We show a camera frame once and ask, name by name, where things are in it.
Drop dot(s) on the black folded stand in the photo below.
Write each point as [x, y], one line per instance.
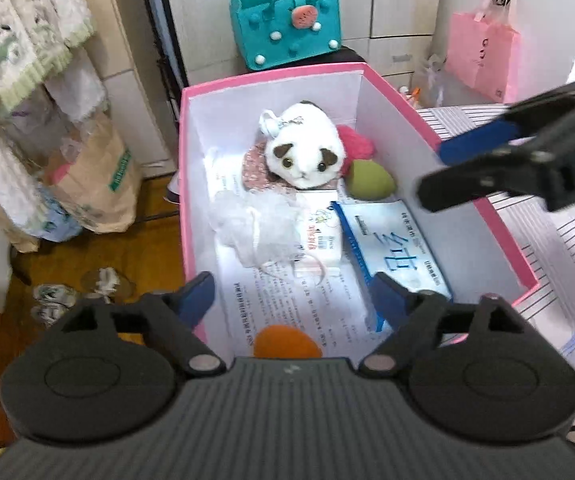
[165, 35]

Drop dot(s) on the black suitcase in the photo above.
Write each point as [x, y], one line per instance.
[352, 56]

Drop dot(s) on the brown paper bag green print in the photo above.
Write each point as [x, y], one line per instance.
[97, 180]

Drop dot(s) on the beige wooden cabinet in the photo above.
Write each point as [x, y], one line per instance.
[127, 85]

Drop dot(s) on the clear plastic bag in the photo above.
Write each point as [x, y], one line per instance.
[430, 75]

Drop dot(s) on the pink cardboard box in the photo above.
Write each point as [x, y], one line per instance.
[505, 240]

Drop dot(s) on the small white wet wipes pack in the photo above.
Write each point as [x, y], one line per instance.
[317, 240]

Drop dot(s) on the blue printed bag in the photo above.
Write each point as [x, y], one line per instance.
[60, 220]

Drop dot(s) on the pink paper gift bag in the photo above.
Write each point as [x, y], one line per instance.
[482, 55]

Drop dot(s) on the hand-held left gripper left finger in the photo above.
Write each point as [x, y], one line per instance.
[195, 297]

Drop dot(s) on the white brown cat plush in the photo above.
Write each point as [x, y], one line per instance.
[302, 145]

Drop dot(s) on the printed paper sheet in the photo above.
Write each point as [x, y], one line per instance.
[287, 305]

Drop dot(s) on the orange plush ball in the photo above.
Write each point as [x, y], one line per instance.
[285, 342]

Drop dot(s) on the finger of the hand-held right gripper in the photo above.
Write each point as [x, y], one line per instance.
[477, 142]
[467, 182]

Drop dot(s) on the pink floral scrunchie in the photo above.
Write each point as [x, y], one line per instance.
[253, 165]

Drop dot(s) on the light wooden wardrobe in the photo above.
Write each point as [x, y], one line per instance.
[392, 0]

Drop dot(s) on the green plush ball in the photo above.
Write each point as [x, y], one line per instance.
[370, 180]

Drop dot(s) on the pink yarn pompom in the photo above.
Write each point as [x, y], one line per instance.
[360, 145]

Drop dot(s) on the large blue wet wipes pack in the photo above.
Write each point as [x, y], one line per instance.
[392, 245]

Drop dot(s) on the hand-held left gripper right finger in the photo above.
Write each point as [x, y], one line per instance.
[392, 295]

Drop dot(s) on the teal felt handbag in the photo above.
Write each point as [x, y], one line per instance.
[277, 20]

